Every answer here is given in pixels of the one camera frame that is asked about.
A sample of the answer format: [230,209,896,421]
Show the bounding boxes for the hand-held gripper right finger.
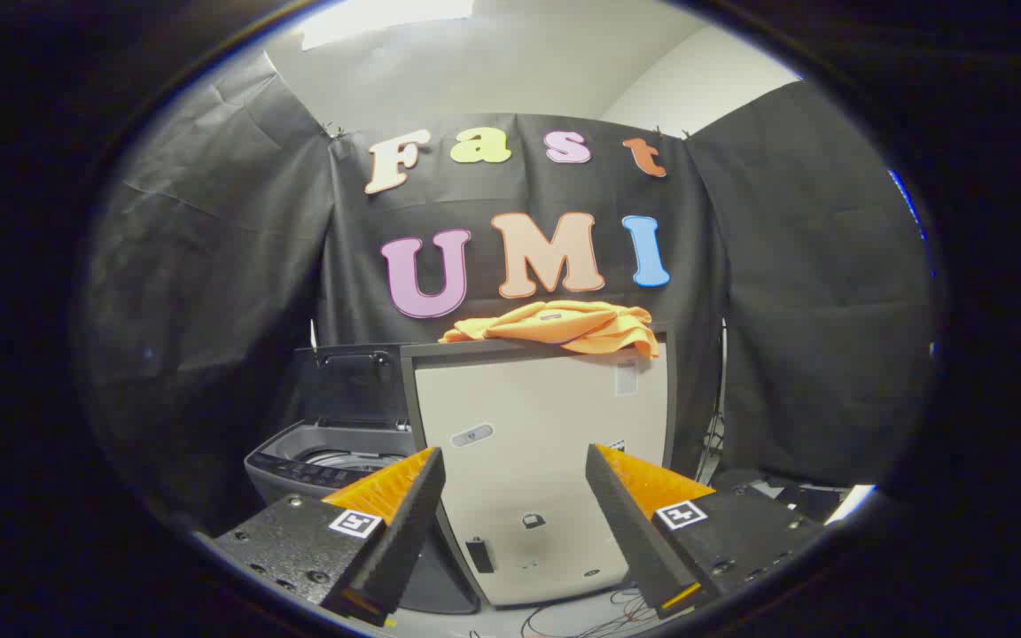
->
[585,443,826,619]

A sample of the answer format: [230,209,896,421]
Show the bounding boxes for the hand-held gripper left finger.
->
[214,446,447,628]

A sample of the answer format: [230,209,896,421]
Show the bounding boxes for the grey washing machine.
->
[245,421,480,615]

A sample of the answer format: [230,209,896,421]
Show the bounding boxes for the orange shirt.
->
[438,300,660,360]

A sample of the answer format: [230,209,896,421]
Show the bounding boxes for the black backdrop cloth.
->
[76,49,937,533]

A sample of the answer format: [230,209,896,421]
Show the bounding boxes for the tangle of thin floor cables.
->
[466,585,664,638]

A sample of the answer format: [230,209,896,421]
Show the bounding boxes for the beige cabinet with dark frame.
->
[400,323,678,609]

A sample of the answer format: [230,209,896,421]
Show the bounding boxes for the grey cable beside cabinet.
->
[697,319,729,484]

